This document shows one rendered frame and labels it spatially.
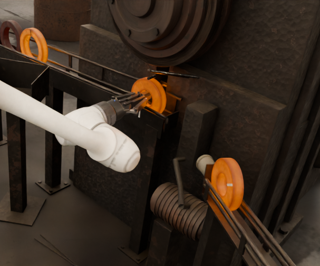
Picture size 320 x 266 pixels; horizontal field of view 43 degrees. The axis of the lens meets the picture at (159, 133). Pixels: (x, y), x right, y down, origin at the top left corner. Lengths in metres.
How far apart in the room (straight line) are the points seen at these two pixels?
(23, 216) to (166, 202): 0.88
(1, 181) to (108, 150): 1.20
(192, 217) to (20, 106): 0.65
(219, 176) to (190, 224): 0.22
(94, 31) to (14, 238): 0.97
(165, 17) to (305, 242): 1.42
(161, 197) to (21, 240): 0.79
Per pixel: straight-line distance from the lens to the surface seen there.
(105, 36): 1.77
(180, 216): 1.39
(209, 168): 1.27
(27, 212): 2.11
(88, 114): 1.32
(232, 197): 1.16
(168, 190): 1.43
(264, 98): 1.41
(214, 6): 1.29
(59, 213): 2.11
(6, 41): 2.27
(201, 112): 1.38
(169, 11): 1.29
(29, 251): 1.94
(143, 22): 1.37
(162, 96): 1.51
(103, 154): 1.20
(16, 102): 1.09
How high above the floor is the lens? 1.39
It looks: 29 degrees down
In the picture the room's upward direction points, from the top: 9 degrees clockwise
